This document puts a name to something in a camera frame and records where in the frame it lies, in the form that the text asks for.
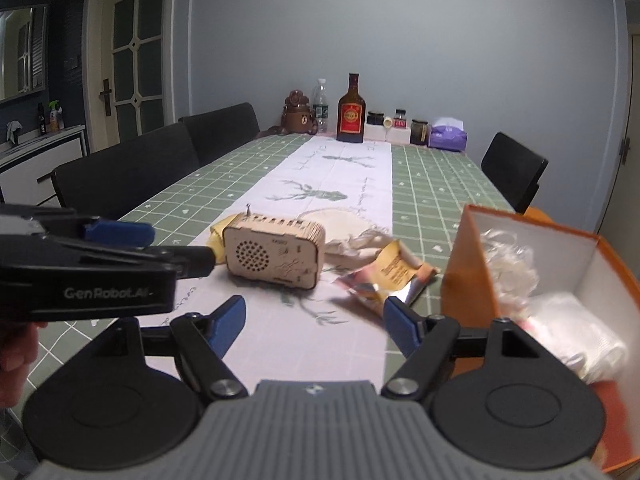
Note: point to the clear water bottle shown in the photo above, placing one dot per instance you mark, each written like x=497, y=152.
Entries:
x=320, y=107

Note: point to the framed wall mirror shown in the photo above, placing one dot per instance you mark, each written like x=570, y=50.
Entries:
x=20, y=50

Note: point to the wooden radio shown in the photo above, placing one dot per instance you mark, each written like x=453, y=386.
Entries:
x=280, y=255

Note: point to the small red label jar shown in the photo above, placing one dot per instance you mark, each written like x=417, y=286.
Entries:
x=400, y=119

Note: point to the wall light switch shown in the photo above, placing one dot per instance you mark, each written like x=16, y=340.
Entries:
x=72, y=61

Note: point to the brown liquor bottle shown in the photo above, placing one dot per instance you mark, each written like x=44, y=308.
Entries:
x=350, y=117

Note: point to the spray bottle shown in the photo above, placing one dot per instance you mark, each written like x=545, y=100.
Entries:
x=56, y=117

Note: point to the brown bear container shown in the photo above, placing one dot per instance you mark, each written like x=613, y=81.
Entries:
x=297, y=117

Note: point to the white box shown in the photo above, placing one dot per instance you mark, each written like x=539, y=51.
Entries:
x=395, y=136

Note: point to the orange cardboard box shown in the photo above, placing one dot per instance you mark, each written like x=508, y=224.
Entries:
x=465, y=270

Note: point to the white cabinet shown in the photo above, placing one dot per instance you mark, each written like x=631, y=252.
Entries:
x=35, y=170

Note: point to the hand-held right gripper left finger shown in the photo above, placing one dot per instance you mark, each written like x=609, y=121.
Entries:
x=227, y=325

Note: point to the slim dark bottle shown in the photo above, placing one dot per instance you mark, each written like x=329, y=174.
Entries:
x=41, y=120

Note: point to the yellow packet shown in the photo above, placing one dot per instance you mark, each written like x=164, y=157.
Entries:
x=220, y=232

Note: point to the plain cream door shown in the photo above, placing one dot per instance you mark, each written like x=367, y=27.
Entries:
x=634, y=110

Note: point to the purple tissue pack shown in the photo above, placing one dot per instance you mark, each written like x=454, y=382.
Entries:
x=447, y=137

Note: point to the low dark jar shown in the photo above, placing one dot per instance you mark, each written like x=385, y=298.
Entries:
x=375, y=118

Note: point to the glass pane door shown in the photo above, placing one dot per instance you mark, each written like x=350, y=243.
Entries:
x=137, y=50

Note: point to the orange snack packet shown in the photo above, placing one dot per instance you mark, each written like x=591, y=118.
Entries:
x=395, y=265

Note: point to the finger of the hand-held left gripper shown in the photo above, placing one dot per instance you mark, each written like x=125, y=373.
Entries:
x=120, y=232
x=195, y=261

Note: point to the white plastic bag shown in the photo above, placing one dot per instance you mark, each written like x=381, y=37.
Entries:
x=575, y=330

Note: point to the tall dark jar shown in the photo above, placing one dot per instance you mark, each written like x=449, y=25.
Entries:
x=419, y=132

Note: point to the white deer print table runner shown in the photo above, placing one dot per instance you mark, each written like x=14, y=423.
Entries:
x=340, y=180

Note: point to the orange box lid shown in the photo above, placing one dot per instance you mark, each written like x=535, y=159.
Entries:
x=537, y=215

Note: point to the grey cloth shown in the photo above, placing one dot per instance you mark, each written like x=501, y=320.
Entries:
x=14, y=131

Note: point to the black chair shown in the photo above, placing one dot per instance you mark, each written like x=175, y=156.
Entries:
x=125, y=170
x=225, y=130
x=512, y=170

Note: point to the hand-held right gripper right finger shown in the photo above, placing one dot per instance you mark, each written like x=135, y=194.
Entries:
x=402, y=325

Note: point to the person's left hand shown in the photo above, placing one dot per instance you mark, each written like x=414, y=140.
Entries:
x=17, y=347

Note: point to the clear plastic bag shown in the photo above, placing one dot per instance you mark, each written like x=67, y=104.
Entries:
x=510, y=270

